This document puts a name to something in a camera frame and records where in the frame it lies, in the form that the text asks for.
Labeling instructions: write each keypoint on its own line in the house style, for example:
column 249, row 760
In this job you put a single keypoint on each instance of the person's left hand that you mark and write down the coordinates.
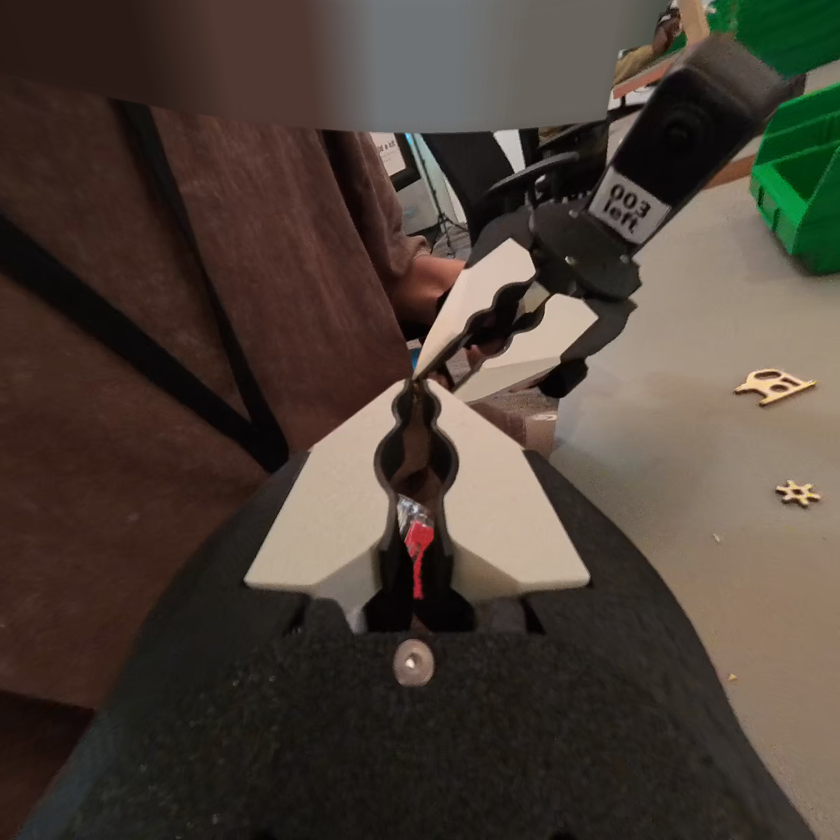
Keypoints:
column 439, row 282

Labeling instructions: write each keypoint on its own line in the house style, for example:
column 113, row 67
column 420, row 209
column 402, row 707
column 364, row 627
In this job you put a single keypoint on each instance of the green plastic bin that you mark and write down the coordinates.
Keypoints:
column 800, row 197
column 781, row 33

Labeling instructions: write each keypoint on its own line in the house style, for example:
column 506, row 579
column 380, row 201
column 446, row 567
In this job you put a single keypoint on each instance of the brown shirt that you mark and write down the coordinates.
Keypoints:
column 164, row 262

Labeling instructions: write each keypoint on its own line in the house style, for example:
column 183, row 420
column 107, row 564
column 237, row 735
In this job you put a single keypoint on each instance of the black office chair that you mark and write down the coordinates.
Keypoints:
column 512, row 177

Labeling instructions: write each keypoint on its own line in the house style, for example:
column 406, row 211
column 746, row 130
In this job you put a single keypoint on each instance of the black tripod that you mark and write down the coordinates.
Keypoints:
column 441, row 216

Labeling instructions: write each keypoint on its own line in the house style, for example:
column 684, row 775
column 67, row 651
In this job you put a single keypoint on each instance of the white screen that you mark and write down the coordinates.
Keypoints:
column 394, row 157

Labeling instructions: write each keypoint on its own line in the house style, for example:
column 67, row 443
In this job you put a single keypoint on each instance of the clear badge holder red card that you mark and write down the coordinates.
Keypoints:
column 417, row 544

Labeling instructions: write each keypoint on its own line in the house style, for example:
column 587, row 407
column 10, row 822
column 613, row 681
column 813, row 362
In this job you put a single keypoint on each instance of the wooden gear piece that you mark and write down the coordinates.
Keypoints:
column 797, row 493

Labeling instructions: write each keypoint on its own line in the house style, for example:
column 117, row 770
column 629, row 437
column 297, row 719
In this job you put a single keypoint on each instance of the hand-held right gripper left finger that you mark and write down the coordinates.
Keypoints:
column 328, row 518

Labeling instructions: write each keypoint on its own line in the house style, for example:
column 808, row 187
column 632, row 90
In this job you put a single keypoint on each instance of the person's left forearm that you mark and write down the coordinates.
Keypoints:
column 374, row 210

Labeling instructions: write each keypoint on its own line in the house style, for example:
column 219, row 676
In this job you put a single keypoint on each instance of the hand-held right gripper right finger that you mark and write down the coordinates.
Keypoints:
column 505, row 518

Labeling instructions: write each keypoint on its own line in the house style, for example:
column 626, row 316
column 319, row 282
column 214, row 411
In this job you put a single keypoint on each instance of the wooden animal-shaped piece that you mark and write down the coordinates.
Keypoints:
column 774, row 386

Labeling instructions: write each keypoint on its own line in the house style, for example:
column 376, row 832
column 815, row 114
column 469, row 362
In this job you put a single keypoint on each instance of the grey desk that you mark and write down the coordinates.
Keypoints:
column 689, row 590

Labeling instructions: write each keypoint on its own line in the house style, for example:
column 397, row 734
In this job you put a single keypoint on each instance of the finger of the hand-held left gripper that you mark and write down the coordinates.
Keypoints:
column 479, row 282
column 544, row 341

